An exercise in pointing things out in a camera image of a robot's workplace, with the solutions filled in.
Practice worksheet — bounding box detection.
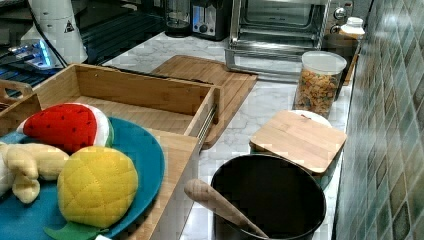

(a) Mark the plush watermelon slice toy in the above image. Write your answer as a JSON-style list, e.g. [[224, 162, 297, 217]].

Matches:
[[17, 103, 114, 153]]

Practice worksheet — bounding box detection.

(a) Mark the small wooden tray box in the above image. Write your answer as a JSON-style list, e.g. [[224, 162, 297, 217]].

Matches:
[[0, 79, 41, 136]]

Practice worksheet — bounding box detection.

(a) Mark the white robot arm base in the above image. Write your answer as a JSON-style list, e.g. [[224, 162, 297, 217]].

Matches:
[[21, 0, 88, 67]]

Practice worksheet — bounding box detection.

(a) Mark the bamboo wooden drawer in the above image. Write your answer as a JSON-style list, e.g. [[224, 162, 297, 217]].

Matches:
[[35, 64, 220, 139]]

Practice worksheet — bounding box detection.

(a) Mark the large bamboo cutting board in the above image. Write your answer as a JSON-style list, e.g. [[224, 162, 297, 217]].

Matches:
[[152, 55, 258, 149]]

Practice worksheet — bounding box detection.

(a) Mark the white lidded supplement bottle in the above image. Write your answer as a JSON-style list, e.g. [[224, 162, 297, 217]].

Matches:
[[339, 17, 365, 39]]

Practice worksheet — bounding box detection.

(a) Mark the bamboo drawer organizer cabinet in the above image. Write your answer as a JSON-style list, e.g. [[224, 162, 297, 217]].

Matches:
[[112, 130, 199, 240]]

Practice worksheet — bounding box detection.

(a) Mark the yellow plush pineapple toy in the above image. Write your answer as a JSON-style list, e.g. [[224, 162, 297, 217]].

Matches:
[[44, 146, 138, 240]]

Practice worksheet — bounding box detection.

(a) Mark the teal blue plate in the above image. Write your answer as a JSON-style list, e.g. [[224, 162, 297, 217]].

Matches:
[[0, 117, 165, 240]]

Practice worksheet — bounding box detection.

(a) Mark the black utensil holder cup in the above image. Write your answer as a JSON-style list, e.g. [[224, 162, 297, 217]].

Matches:
[[211, 154, 326, 240]]

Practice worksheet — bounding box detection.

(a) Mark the dark grey cylindrical canister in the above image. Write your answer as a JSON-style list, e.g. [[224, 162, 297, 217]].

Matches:
[[321, 34, 358, 99]]

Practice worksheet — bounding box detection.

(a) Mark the black silver toaster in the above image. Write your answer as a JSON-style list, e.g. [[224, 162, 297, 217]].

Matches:
[[191, 0, 233, 41]]

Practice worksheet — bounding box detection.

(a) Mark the teal canister with bamboo lid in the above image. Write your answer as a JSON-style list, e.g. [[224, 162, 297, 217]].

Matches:
[[249, 110, 347, 189]]

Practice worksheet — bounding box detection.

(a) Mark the clear jar of colourful cereal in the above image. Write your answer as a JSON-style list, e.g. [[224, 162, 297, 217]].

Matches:
[[293, 51, 347, 118]]

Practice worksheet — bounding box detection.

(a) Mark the stainless steel toaster oven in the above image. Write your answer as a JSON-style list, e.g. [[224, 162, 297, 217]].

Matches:
[[225, 0, 354, 83]]

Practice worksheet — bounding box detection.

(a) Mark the black coffee grinder with lid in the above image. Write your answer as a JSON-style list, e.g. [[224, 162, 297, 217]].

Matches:
[[165, 0, 191, 37]]

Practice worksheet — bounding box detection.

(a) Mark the wooden utensil handle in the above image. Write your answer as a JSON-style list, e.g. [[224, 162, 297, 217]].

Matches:
[[184, 179, 267, 238]]

